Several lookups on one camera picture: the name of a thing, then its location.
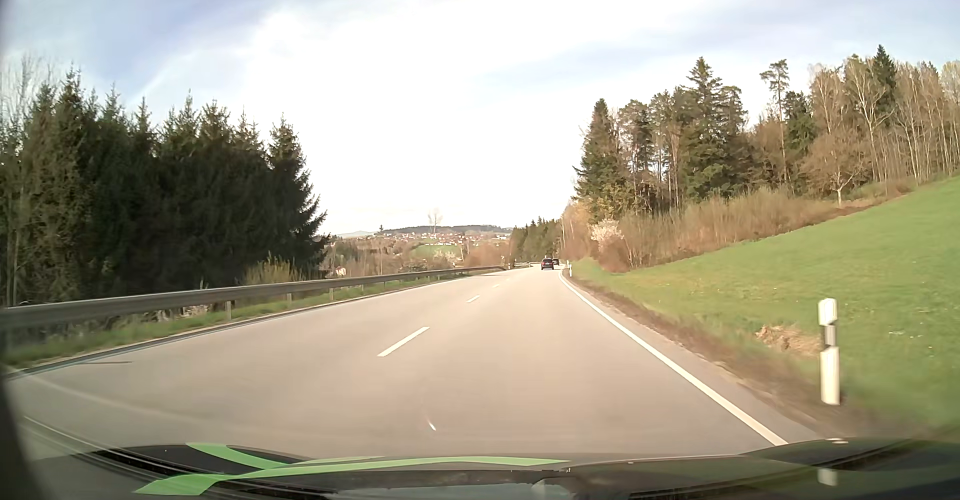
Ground distant village buildings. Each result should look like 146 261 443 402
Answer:
341 230 515 255

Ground row of dark conifers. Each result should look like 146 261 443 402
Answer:
510 217 564 263

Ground grey asphalt road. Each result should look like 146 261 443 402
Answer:
3 266 826 462

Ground brown bushes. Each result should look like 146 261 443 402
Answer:
558 181 920 275

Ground road markings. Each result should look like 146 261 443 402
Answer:
3 267 789 447

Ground car's own bonnet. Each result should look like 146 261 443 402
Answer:
22 437 960 500

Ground mixed wood with bare trees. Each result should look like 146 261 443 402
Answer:
573 44 960 220

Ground dark conifer wood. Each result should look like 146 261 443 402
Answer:
0 65 331 308

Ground grass verge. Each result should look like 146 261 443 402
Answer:
3 269 511 370

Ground green grass bank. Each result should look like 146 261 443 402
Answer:
571 177 960 441

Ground grey metal guard rail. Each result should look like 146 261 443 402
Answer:
0 263 530 332

